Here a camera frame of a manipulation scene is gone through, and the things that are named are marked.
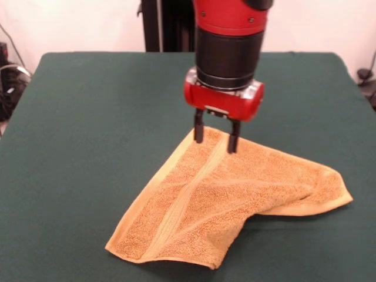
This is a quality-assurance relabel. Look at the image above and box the dark green table cloth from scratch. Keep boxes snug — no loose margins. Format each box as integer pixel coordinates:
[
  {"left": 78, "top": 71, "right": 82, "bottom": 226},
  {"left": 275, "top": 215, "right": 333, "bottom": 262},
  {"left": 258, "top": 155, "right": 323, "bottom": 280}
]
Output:
[{"left": 0, "top": 51, "right": 376, "bottom": 282}]

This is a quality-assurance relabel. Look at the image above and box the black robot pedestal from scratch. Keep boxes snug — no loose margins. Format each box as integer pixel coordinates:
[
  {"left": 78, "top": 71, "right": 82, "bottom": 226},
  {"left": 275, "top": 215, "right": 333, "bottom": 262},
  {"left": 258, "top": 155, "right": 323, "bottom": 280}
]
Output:
[{"left": 137, "top": 0, "right": 197, "bottom": 53}]

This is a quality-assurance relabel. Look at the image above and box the grey curved cable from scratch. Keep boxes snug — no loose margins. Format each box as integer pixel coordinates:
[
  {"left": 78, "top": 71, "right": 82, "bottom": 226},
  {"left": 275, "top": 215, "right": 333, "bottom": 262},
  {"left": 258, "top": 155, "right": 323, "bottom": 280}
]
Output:
[{"left": 0, "top": 23, "right": 27, "bottom": 70}]

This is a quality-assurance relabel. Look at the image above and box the black stand base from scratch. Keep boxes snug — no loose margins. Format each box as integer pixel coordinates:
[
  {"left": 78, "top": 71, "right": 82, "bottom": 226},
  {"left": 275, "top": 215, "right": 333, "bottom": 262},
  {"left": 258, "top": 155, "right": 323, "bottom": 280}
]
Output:
[{"left": 357, "top": 68, "right": 376, "bottom": 111}]

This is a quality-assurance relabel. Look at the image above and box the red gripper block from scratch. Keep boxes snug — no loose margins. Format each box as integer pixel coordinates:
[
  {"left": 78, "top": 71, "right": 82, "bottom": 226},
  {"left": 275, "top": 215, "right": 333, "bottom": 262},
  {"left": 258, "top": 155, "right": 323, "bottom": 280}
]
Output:
[{"left": 183, "top": 79, "right": 265, "bottom": 155}]

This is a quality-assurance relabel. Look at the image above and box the tan terry towel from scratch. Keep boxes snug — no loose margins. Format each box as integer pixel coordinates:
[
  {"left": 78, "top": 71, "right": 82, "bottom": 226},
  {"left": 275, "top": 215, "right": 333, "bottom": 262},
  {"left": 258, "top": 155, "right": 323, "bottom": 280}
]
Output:
[{"left": 105, "top": 126, "right": 354, "bottom": 270}]

